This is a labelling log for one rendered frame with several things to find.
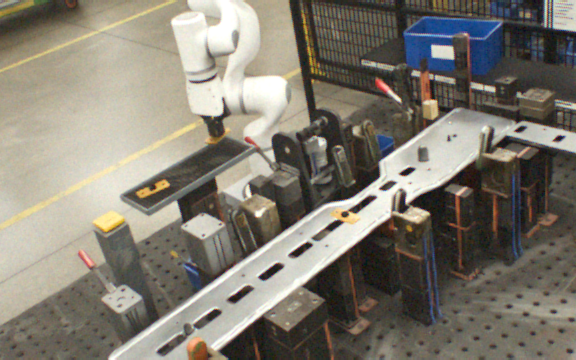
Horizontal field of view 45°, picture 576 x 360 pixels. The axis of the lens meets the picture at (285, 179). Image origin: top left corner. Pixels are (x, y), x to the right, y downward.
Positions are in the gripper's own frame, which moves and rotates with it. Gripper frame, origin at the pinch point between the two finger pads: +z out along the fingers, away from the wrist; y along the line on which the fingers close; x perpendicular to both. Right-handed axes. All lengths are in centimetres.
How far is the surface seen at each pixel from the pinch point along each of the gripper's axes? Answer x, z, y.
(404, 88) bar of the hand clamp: 49, 9, 35
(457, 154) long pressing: 39, 24, 54
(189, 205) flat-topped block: -16.2, 15.1, -1.9
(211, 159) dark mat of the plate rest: -3.4, 8.2, -1.4
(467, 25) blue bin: 103, 10, 38
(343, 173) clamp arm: 17.6, 21.5, 27.2
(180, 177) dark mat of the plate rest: -13.7, 8.2, -4.7
